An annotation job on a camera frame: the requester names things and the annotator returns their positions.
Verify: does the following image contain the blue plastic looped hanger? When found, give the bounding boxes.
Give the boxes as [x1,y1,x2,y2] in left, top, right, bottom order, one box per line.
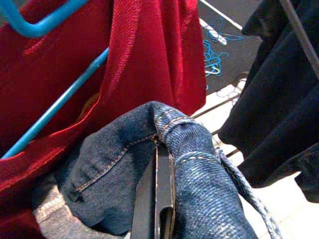
[0,0,110,160]

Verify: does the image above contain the black metal clothes rack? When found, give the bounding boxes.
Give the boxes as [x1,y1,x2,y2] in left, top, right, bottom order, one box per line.
[190,71,250,159]

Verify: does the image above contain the black garment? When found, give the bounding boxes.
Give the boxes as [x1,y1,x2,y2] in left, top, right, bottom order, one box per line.
[218,0,319,204]

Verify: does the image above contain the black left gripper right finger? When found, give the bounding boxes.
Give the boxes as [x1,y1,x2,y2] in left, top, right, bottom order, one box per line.
[155,145,176,239]

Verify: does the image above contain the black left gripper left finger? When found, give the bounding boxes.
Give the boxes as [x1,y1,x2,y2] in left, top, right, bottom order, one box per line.
[130,145,159,239]

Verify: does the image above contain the red shirt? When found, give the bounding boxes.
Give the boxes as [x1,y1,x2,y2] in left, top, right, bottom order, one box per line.
[0,0,208,239]

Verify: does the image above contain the blue denim jeans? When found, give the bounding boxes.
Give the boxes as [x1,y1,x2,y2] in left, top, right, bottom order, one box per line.
[31,101,284,239]

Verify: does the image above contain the blue wire hanger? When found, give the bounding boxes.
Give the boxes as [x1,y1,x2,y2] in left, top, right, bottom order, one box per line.
[203,39,230,77]

